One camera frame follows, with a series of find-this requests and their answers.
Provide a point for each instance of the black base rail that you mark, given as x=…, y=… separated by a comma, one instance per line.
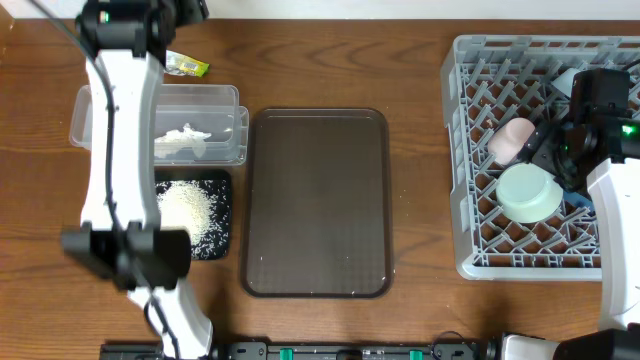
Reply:
x=444, y=351

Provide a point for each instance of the clear plastic bin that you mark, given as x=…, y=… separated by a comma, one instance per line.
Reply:
x=212, y=109

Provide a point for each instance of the pile of white rice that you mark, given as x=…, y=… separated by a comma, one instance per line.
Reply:
x=190, y=210

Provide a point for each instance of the pink cup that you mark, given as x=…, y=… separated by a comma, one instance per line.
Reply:
x=507, y=142

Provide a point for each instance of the light blue small bowl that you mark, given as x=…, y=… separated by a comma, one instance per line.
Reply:
x=564, y=82

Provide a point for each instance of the yellow green snack wrapper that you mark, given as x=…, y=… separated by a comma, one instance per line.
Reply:
x=181, y=65

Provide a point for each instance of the brown serving tray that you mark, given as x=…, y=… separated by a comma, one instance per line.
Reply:
x=318, y=220

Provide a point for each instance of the mint green bowl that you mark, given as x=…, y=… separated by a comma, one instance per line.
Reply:
x=527, y=193

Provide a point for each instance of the black plastic tray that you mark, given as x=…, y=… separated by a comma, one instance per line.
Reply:
x=220, y=245

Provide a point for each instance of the grey dishwasher rack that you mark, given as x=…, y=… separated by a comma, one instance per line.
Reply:
x=488, y=80

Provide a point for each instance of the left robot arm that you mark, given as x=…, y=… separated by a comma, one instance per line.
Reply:
x=120, y=237

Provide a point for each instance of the dark blue plate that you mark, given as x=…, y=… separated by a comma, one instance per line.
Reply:
x=577, y=200

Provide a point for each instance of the white tissue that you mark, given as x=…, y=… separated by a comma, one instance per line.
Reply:
x=175, y=140

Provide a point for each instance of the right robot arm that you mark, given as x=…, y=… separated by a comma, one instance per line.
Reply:
x=595, y=150

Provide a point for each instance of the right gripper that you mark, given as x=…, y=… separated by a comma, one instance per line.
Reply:
x=546, y=139

